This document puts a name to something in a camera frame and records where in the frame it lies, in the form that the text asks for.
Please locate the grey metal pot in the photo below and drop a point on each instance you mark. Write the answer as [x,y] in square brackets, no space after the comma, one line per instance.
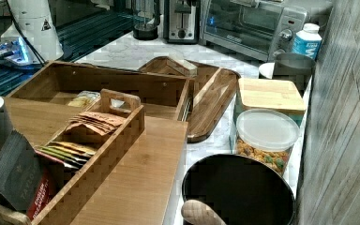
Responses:
[294,67]

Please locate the wooden drawer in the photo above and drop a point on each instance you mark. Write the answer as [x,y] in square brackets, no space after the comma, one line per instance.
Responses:
[164,96]

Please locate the green yellow tea bag stack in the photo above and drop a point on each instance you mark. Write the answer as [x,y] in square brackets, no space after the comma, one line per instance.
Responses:
[72,155]

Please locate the black round pan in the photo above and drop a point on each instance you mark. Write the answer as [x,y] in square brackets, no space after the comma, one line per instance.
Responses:
[241,190]

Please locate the black Taylors tea packet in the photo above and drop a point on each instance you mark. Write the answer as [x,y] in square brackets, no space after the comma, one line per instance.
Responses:
[25,182]

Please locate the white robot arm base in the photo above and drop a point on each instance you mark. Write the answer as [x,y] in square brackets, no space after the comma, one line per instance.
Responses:
[32,28]

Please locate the black French press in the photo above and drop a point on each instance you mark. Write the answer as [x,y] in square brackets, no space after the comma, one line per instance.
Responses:
[146,19]

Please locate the silver toaster oven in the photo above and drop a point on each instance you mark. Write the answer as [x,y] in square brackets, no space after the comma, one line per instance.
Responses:
[256,28]

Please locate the white blue bottle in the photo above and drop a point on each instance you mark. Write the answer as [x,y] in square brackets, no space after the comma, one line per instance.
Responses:
[307,41]

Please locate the silver black toaster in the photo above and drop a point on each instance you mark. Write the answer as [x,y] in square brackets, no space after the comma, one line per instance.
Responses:
[182,21]

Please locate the oval wooden tray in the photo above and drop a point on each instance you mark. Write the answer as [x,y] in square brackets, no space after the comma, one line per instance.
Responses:
[214,89]

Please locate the white plate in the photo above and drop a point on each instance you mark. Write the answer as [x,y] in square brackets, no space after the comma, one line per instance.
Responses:
[266,70]

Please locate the glass container with bamboo lid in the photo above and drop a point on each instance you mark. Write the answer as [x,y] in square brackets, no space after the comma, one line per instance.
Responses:
[275,95]

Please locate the plastic cereal container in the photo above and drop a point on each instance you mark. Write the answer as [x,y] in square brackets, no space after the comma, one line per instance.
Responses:
[266,136]

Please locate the yellow packet in drawer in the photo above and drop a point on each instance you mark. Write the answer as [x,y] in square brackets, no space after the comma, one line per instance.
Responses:
[84,99]

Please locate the brown tea bag stack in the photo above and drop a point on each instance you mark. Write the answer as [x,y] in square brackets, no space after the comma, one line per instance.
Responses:
[101,123]

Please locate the wooden tea organizer box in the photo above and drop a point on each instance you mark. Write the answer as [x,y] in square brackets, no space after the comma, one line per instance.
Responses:
[76,187]

